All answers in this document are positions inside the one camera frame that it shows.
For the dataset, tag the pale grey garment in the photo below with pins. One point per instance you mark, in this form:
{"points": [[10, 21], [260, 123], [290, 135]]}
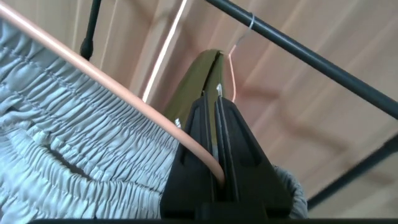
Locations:
{"points": [[77, 140]]}

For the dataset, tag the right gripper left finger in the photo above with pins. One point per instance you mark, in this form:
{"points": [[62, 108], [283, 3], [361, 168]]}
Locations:
{"points": [[186, 180]]}

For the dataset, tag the pink clothes hanger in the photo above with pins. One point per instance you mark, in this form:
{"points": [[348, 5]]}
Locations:
{"points": [[232, 77], [93, 73]]}

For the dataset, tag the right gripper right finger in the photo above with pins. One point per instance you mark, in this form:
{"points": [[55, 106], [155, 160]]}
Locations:
{"points": [[252, 177]]}

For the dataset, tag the green short-sleeved shirt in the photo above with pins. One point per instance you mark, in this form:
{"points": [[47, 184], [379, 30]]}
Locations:
{"points": [[196, 81]]}

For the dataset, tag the black clothes rack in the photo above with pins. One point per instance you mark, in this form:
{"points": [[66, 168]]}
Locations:
{"points": [[311, 59]]}

